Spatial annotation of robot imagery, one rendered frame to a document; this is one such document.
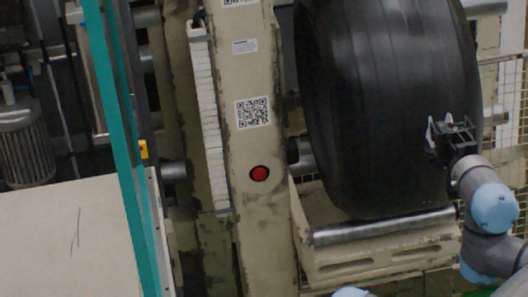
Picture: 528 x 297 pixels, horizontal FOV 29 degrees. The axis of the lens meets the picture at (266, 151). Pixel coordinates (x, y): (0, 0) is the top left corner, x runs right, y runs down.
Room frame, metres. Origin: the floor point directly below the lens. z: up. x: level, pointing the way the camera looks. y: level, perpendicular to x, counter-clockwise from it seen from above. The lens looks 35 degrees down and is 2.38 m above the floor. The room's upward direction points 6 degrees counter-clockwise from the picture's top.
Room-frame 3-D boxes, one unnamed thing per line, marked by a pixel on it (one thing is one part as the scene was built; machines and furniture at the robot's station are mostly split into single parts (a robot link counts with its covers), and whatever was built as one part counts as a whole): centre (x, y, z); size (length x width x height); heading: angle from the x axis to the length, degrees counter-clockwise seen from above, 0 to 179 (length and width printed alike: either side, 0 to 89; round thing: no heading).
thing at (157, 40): (2.69, 0.28, 0.61); 0.33 x 0.06 x 0.86; 7
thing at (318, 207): (1.92, -0.22, 0.80); 0.37 x 0.36 x 0.02; 7
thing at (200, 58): (1.83, 0.11, 1.19); 0.05 x 0.04 x 0.48; 7
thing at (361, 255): (1.78, -0.24, 0.84); 0.36 x 0.09 x 0.06; 97
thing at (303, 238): (1.90, -0.05, 0.90); 0.40 x 0.03 x 0.10; 7
